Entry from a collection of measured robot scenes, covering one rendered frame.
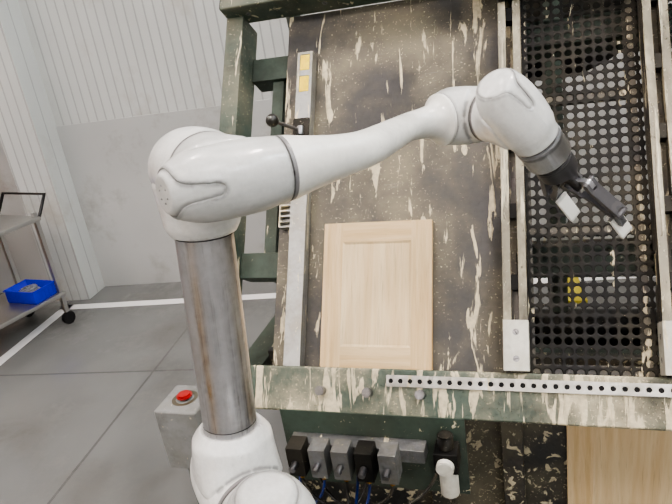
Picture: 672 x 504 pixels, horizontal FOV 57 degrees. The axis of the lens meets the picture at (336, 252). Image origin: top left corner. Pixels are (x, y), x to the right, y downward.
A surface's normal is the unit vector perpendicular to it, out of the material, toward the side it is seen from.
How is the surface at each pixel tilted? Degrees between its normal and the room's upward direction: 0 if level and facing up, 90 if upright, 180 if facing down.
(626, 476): 90
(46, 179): 90
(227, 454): 52
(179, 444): 90
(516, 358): 57
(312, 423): 90
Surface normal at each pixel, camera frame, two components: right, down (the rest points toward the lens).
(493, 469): -0.28, 0.39
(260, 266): -0.31, -0.18
